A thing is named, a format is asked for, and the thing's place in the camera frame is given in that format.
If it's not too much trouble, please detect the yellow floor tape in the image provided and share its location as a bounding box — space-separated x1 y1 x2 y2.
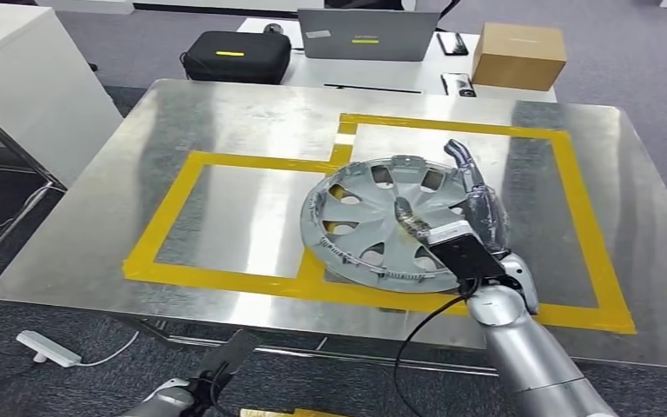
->
240 408 349 417

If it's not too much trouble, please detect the grey plastic wheel hubcap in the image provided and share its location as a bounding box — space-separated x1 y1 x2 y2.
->
300 155 485 295

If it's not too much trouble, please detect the black cable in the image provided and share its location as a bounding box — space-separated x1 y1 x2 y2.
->
393 279 481 417

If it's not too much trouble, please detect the black carrying case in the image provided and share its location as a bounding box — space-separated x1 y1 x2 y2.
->
181 30 293 86

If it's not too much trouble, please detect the black smartphone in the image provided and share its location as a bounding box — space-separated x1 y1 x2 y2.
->
435 31 471 57

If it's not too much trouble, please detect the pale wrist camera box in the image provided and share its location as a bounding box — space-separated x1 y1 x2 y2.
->
426 220 507 283

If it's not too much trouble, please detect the white power strip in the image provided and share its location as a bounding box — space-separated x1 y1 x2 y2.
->
16 330 83 369

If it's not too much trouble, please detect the brown cardboard box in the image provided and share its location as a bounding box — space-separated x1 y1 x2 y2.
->
471 22 568 92

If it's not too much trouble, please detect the small steel table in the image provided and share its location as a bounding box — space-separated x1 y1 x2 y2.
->
0 64 69 283

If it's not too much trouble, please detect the yellow tape outline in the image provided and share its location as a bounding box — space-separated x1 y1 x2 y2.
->
122 112 637 335

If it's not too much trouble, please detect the thin black strip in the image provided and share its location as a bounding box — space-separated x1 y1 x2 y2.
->
322 83 422 95

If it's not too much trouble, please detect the stainless steel workbench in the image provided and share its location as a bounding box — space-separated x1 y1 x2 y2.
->
0 78 667 378

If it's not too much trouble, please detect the grey laptop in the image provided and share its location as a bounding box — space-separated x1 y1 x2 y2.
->
297 8 441 63

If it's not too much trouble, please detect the white low plinth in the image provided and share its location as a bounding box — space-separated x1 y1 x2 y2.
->
34 0 312 16

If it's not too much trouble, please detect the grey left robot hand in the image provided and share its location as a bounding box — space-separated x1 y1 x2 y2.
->
186 328 262 417

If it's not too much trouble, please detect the black and white device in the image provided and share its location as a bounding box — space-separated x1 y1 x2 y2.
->
440 71 478 99

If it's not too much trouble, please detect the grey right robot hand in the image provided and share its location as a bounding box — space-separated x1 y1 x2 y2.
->
393 139 512 255

